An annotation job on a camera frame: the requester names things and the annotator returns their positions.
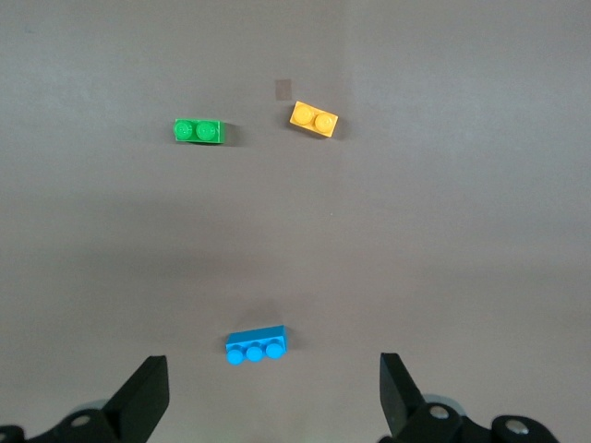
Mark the small brown tape patch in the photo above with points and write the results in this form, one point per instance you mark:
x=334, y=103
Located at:
x=283, y=90

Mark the blue three-stud toy block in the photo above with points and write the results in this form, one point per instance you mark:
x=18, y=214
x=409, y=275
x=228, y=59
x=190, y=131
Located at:
x=256, y=343

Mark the yellow two-stud toy block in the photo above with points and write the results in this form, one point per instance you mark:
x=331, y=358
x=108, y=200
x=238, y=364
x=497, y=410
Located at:
x=314, y=120

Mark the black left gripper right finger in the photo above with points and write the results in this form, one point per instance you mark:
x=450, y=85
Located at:
x=406, y=410

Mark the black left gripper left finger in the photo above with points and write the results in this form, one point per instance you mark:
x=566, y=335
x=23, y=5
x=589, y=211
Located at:
x=138, y=401

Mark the green two-stud toy block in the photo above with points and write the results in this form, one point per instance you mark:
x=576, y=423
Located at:
x=198, y=131

